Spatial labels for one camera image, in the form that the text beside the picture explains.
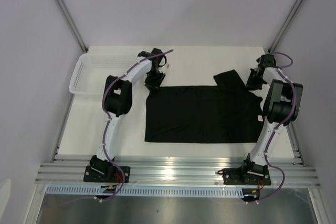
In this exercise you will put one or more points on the white slotted cable duct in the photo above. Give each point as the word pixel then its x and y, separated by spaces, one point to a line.
pixel 149 191

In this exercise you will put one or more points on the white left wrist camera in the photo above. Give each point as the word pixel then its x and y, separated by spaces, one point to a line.
pixel 165 67

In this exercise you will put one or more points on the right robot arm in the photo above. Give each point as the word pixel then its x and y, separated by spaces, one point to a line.
pixel 281 107

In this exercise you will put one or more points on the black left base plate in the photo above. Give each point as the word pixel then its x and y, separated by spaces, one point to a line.
pixel 93 176

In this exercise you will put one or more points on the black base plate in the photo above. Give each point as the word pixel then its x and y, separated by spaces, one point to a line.
pixel 93 176
pixel 236 176

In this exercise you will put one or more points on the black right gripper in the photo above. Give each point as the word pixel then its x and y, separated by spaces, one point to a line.
pixel 249 85

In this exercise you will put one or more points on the left aluminium frame post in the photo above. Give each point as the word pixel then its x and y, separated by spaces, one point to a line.
pixel 65 13

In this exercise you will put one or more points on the aluminium mounting rail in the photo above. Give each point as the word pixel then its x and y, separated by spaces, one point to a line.
pixel 171 171

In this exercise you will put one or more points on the white plastic basket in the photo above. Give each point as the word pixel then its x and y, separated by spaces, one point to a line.
pixel 91 71

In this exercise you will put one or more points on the aluminium frame post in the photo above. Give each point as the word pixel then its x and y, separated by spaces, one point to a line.
pixel 65 13
pixel 286 24

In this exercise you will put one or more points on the right aluminium frame post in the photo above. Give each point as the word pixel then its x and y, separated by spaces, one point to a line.
pixel 286 24

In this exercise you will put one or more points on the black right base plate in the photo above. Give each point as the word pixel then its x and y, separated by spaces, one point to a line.
pixel 236 176

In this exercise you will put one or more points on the black t-shirt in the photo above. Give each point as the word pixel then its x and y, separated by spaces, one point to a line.
pixel 221 114

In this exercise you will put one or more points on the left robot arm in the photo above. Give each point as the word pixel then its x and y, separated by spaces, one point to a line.
pixel 117 102

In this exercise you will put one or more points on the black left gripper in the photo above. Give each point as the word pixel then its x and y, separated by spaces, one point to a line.
pixel 157 84

